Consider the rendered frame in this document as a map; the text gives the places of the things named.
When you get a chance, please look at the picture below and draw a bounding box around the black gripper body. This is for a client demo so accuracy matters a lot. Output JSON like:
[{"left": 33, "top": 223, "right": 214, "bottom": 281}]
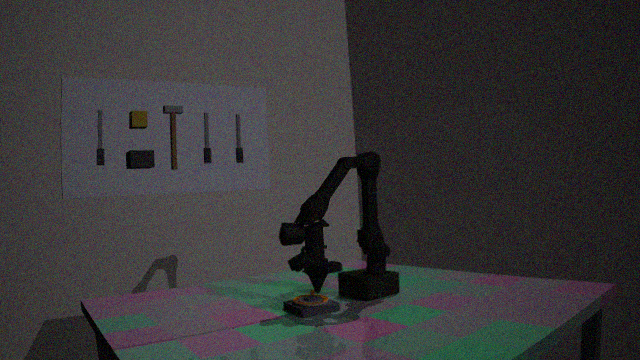
[{"left": 302, "top": 242, "right": 343, "bottom": 273}]

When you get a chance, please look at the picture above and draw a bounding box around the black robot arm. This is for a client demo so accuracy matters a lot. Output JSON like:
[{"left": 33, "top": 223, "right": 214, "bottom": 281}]
[{"left": 279, "top": 151, "right": 391, "bottom": 276}]

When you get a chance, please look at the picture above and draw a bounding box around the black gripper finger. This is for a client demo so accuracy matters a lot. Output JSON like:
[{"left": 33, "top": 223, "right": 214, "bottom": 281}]
[
  {"left": 310, "top": 272, "right": 328, "bottom": 293},
  {"left": 303, "top": 271, "right": 316, "bottom": 292}
]

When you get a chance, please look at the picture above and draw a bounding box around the orange round plate with holes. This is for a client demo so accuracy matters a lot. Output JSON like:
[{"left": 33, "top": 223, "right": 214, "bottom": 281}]
[{"left": 293, "top": 289, "right": 329, "bottom": 307}]

